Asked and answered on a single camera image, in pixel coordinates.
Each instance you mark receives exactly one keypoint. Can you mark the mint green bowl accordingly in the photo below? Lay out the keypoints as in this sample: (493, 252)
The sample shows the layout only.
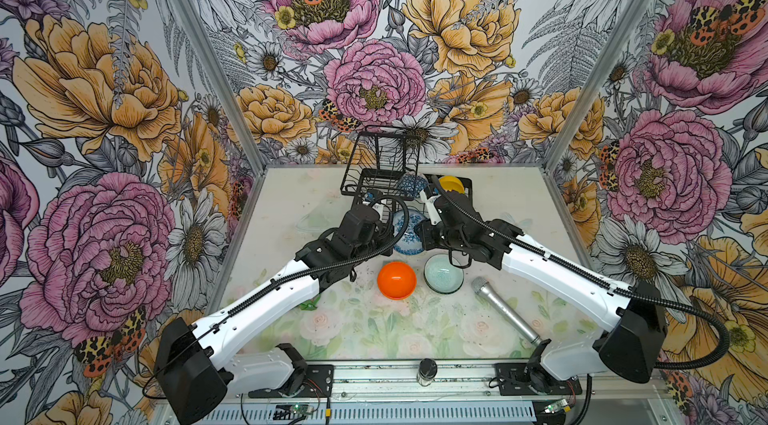
(441, 276)

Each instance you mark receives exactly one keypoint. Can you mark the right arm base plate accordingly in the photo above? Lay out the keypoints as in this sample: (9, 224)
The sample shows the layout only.
(534, 380)

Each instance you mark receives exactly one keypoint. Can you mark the aluminium corner post right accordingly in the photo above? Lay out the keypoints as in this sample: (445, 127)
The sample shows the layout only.
(625, 25)

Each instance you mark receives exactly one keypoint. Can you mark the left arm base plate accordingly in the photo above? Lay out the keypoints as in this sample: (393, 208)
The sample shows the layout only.
(317, 382)

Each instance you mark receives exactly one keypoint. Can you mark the green snack packet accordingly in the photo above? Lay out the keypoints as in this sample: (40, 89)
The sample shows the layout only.
(310, 305)

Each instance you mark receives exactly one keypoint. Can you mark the orange bowl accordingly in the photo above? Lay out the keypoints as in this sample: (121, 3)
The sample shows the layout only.
(396, 280)

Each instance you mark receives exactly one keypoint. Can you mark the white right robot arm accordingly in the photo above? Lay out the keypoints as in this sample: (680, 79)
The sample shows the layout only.
(630, 331)

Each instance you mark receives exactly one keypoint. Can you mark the silver microphone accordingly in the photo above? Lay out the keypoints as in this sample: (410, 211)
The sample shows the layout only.
(485, 291)

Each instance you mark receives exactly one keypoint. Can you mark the yellow bowl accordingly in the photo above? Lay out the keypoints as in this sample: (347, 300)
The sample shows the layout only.
(452, 184)

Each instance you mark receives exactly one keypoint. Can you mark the blue triangle pattern bowl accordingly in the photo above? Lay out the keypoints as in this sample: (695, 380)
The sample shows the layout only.
(411, 185)

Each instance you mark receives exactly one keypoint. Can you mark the blue floral bowl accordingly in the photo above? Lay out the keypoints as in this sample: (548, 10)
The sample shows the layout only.
(410, 244)

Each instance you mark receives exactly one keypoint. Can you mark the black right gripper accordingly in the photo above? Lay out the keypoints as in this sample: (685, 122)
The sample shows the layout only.
(426, 228)

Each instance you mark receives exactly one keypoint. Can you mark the small black knob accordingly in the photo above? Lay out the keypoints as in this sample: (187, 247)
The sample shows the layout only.
(426, 372)

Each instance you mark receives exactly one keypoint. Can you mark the white vented cable duct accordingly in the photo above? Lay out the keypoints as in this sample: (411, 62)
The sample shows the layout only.
(436, 412)

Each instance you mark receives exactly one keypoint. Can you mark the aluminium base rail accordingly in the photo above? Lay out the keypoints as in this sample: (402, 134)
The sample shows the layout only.
(256, 377)

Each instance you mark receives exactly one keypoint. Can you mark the aluminium corner post left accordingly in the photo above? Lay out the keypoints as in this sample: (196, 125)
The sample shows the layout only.
(188, 17)

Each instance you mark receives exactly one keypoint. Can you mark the black wire dish rack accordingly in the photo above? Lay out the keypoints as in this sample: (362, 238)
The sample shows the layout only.
(380, 156)

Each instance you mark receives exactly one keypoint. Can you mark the aluminium corner post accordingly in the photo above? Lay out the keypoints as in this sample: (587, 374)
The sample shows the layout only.
(188, 17)
(625, 25)

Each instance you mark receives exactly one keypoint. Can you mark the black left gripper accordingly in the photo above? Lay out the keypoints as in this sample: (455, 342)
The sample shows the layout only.
(386, 236)

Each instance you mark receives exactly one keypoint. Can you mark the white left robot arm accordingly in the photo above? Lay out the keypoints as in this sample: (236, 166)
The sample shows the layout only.
(196, 365)

